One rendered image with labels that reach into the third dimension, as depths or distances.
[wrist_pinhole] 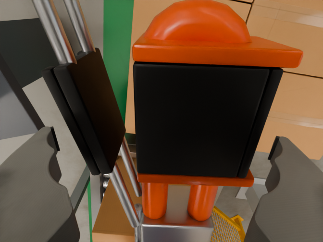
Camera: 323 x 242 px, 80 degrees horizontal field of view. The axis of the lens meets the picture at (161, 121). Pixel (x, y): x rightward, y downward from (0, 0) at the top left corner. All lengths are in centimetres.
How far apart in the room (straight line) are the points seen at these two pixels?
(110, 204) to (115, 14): 105
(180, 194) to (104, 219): 62
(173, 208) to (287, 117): 89
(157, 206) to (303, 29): 83
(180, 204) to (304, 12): 81
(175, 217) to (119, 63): 126
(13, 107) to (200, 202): 72
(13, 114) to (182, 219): 72
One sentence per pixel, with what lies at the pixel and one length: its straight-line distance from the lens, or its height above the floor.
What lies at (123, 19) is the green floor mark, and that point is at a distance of 134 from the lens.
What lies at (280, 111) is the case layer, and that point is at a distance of 100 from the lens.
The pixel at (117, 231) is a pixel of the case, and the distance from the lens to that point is 78.
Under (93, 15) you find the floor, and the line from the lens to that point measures 139.
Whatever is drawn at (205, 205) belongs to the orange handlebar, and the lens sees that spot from 17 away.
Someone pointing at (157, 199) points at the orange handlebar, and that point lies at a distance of 16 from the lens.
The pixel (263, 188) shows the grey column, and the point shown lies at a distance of 211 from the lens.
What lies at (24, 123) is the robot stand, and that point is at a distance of 82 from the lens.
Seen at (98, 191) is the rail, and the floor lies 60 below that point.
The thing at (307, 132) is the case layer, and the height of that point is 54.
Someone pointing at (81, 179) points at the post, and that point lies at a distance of 158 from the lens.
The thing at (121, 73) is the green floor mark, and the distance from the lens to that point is 140.
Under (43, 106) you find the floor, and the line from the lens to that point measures 174.
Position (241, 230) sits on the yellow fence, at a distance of 243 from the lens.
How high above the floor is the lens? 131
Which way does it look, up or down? 60 degrees down
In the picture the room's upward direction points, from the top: 178 degrees counter-clockwise
